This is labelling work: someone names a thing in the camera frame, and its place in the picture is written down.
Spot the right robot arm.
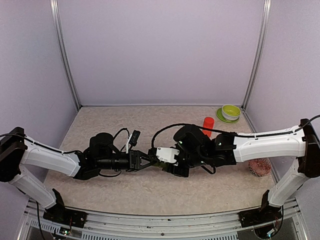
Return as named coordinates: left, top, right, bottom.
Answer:
left=148, top=118, right=320, bottom=222

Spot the white bowl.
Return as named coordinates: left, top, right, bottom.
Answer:
left=221, top=110, right=241, bottom=122

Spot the lime green bowl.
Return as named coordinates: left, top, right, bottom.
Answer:
left=222, top=104, right=241, bottom=113

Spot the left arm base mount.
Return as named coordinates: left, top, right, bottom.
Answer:
left=43, top=188, right=88, bottom=229

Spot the front aluminium rail base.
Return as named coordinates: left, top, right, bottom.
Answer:
left=17, top=197, right=308, bottom=240

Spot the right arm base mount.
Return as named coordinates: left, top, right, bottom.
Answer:
left=238, top=190, right=283, bottom=228

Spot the green plate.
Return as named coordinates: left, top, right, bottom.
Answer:
left=216, top=107, right=240, bottom=124

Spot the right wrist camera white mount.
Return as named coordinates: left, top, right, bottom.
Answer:
left=155, top=147, right=180, bottom=165

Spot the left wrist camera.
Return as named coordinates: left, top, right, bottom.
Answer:
left=125, top=130, right=141, bottom=154

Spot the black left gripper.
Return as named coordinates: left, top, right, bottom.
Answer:
left=96, top=149, right=156, bottom=172

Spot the right aluminium frame post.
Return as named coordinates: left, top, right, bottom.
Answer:
left=241, top=0, right=272, bottom=112

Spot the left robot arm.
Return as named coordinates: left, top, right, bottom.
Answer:
left=0, top=127, right=158, bottom=223

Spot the left aluminium frame post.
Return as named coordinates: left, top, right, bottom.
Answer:
left=50, top=0, right=82, bottom=112

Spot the green pill organizer box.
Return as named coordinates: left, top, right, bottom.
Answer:
left=152, top=161, right=168, bottom=171

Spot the aluminium frame post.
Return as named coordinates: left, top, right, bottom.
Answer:
left=50, top=0, right=82, bottom=112
left=241, top=0, right=272, bottom=112

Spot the orange pill bottle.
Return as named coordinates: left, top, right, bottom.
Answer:
left=202, top=116, right=215, bottom=138

